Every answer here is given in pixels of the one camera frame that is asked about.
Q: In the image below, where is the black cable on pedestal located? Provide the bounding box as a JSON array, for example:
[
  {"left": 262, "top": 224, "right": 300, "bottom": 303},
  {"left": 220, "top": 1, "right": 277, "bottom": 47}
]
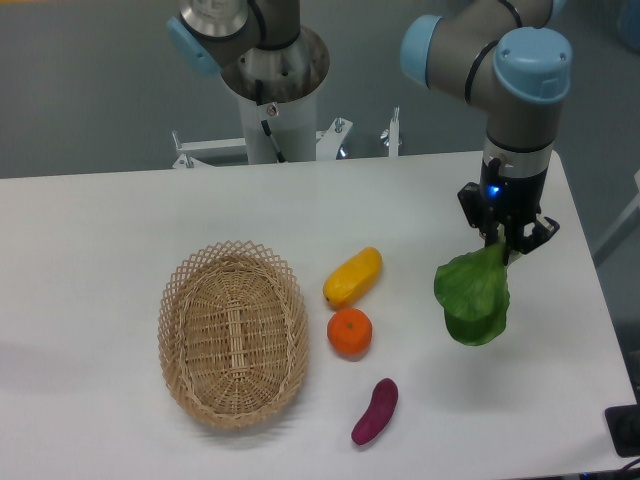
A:
[{"left": 254, "top": 79, "right": 289, "bottom": 164}]

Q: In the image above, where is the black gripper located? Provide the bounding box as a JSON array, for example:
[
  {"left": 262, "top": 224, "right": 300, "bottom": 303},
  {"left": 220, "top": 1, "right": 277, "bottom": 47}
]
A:
[{"left": 457, "top": 156, "right": 560, "bottom": 265}]

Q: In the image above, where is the yellow mango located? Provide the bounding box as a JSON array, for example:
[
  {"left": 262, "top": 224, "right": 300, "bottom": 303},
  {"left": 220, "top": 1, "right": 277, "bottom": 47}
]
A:
[{"left": 323, "top": 247, "right": 383, "bottom": 310}]

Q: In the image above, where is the orange tangerine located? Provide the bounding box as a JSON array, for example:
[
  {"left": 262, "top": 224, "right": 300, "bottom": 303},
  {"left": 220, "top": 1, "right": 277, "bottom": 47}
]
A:
[{"left": 326, "top": 308, "right": 373, "bottom": 356}]

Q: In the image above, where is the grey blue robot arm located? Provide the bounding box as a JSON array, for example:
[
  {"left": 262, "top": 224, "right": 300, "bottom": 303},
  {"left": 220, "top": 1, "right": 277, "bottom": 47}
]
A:
[{"left": 167, "top": 1, "right": 572, "bottom": 260}]

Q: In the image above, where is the black device at table edge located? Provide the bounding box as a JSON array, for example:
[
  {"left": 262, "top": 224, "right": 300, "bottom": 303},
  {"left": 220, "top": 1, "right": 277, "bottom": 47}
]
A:
[{"left": 604, "top": 404, "right": 639, "bottom": 458}]

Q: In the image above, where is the green leafy vegetable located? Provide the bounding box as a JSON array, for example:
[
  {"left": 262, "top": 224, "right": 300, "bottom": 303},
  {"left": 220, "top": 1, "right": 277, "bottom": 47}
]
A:
[{"left": 434, "top": 242, "right": 510, "bottom": 346}]

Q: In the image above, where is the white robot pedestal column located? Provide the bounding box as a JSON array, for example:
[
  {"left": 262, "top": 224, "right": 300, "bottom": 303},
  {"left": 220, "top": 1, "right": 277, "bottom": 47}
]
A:
[{"left": 220, "top": 25, "right": 331, "bottom": 165}]

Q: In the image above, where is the white metal base frame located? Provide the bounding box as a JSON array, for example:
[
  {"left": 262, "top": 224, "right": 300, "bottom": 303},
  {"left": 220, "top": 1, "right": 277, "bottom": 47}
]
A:
[{"left": 172, "top": 106, "right": 403, "bottom": 169}]

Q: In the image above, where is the purple sweet potato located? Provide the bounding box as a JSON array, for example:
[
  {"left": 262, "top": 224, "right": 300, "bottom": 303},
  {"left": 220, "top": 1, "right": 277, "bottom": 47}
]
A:
[{"left": 351, "top": 378, "right": 399, "bottom": 446}]

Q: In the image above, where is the woven wicker basket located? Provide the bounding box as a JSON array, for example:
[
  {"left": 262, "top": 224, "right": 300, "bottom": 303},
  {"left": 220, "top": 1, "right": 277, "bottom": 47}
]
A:
[{"left": 157, "top": 241, "right": 310, "bottom": 429}]

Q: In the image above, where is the white frame at right edge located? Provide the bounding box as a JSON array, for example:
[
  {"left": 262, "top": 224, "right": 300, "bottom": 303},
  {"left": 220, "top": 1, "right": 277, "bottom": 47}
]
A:
[{"left": 592, "top": 172, "right": 639, "bottom": 268}]

